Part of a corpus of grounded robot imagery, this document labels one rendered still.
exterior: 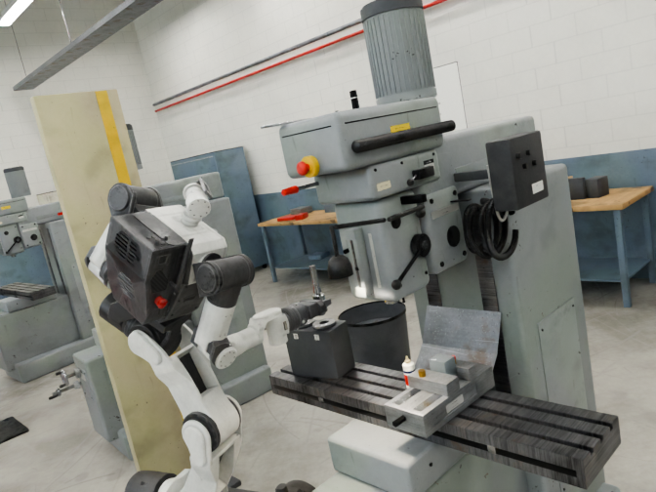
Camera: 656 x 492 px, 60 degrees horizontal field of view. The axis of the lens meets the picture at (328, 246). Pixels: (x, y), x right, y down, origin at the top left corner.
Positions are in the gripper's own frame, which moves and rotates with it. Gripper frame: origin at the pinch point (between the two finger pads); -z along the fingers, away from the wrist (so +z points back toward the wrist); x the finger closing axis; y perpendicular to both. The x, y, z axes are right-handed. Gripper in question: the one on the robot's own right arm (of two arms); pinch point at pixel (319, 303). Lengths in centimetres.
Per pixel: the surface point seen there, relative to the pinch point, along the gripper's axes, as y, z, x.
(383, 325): 64, -128, 80
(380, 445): 36, 24, -39
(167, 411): 69, 2, 135
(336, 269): -22, 29, -40
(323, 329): 8.7, 3.4, -2.7
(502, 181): -37, -14, -72
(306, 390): 30.0, 12.7, 3.5
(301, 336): 11.0, 6.8, 6.5
